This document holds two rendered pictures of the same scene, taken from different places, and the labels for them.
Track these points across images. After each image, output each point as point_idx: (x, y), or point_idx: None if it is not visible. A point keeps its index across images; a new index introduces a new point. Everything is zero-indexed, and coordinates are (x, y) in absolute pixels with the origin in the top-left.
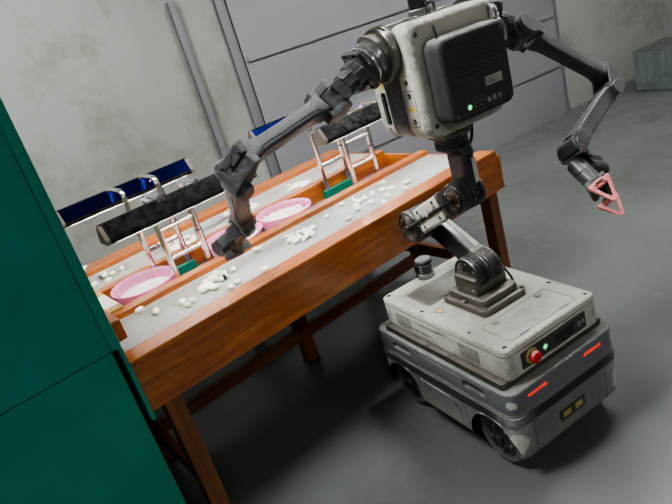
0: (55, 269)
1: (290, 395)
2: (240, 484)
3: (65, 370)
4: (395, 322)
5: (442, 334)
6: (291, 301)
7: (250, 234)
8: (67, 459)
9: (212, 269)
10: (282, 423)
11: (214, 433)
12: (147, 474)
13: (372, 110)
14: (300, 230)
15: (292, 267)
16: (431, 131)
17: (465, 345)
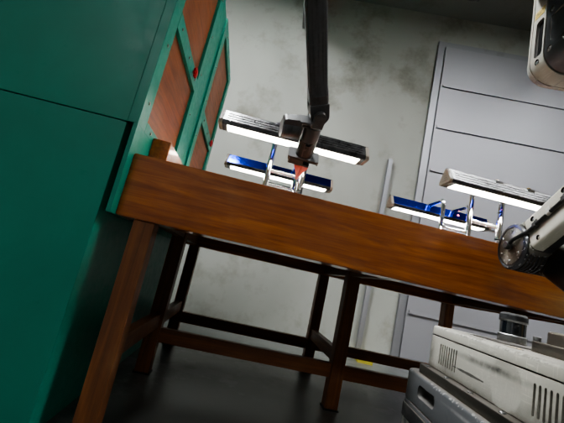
0: (144, 29)
1: (279, 410)
2: (148, 420)
3: (83, 102)
4: (435, 362)
5: (505, 371)
6: (321, 235)
7: (316, 120)
8: (16, 173)
9: None
10: (246, 418)
11: (193, 384)
12: (55, 259)
13: (514, 189)
14: None
15: (343, 205)
16: None
17: (551, 389)
